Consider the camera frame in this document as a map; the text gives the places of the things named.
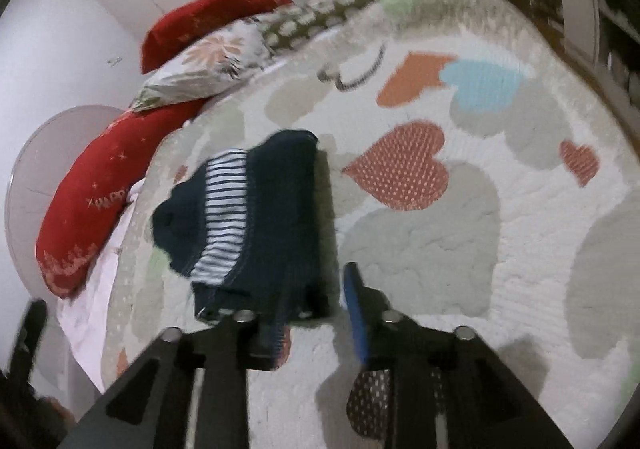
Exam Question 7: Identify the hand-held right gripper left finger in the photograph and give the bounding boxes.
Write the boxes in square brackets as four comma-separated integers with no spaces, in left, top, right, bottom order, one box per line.
[60,310,291,449]

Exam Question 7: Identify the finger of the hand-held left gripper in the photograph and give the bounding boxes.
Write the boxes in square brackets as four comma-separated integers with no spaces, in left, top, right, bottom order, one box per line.
[7,299,48,386]

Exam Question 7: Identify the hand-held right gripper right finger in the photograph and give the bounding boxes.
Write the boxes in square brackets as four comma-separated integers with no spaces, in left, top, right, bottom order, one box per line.
[342,261,576,449]

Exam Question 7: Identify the navy striped shirt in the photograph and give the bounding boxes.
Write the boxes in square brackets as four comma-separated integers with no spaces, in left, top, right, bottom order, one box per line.
[151,129,336,371]

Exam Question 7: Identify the pink bed sheet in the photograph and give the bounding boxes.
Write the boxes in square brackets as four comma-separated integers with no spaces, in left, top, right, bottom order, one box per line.
[55,179,151,380]

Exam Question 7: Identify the heart print quilted bedspread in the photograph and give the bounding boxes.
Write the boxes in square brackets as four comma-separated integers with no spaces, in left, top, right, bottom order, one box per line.
[100,0,640,449]

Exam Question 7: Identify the red pillow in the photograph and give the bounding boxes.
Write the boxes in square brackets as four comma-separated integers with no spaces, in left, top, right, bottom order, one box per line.
[140,0,296,76]
[35,101,208,300]

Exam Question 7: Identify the round white panel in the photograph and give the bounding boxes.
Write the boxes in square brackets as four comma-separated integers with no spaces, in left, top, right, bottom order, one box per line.
[5,105,131,300]

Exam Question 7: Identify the floral white pillow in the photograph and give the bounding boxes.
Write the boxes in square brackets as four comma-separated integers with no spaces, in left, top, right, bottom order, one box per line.
[131,14,273,112]

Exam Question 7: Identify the olive cloud print pillow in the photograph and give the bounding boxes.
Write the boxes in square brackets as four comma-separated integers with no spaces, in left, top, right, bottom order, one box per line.
[260,0,416,54]

